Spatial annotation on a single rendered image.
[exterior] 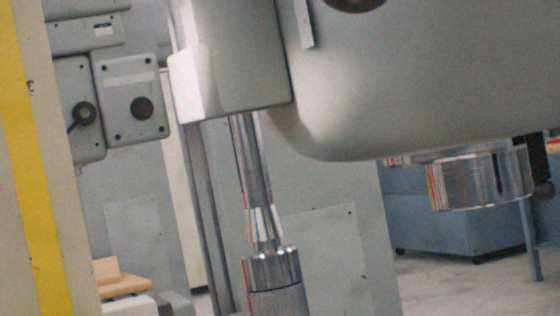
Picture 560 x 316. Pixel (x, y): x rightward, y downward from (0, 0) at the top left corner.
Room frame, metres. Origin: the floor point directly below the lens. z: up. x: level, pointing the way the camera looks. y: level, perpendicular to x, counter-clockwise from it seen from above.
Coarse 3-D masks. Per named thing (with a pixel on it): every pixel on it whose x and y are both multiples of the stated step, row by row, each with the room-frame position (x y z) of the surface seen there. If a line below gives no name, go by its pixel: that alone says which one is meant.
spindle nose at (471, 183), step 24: (432, 168) 0.47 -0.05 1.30; (456, 168) 0.46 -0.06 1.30; (480, 168) 0.46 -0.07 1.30; (504, 168) 0.46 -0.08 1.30; (528, 168) 0.47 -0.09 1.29; (432, 192) 0.48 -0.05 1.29; (456, 192) 0.46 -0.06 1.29; (480, 192) 0.46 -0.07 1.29; (504, 192) 0.46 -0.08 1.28; (528, 192) 0.47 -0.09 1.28
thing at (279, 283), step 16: (256, 272) 0.81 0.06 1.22; (272, 272) 0.81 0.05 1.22; (288, 272) 0.82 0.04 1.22; (256, 288) 0.81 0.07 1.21; (272, 288) 0.81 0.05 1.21; (288, 288) 0.81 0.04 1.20; (304, 288) 0.83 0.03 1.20; (256, 304) 0.82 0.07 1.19; (272, 304) 0.81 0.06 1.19; (288, 304) 0.81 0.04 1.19; (304, 304) 0.82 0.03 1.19
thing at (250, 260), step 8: (280, 248) 0.83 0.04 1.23; (288, 248) 0.82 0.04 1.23; (296, 248) 0.83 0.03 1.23; (248, 256) 0.82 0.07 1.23; (256, 256) 0.81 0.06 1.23; (264, 256) 0.81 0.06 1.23; (272, 256) 0.81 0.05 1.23; (280, 256) 0.81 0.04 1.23; (288, 256) 0.82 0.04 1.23; (296, 256) 0.83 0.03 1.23; (240, 264) 0.83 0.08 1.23; (248, 264) 0.82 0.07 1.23; (256, 264) 0.81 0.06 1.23; (264, 264) 0.81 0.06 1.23; (272, 264) 0.81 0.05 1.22
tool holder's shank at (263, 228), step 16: (256, 112) 0.83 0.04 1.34; (240, 128) 0.82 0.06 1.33; (256, 128) 0.83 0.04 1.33; (240, 144) 0.82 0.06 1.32; (256, 144) 0.82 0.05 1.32; (240, 160) 0.82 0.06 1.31; (256, 160) 0.82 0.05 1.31; (240, 176) 0.83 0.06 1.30; (256, 176) 0.82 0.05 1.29; (256, 192) 0.82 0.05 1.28; (256, 208) 0.82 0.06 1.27; (272, 208) 0.83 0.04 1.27; (256, 224) 0.82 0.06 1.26; (272, 224) 0.82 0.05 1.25; (256, 240) 0.82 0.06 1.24; (272, 240) 0.82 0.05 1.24
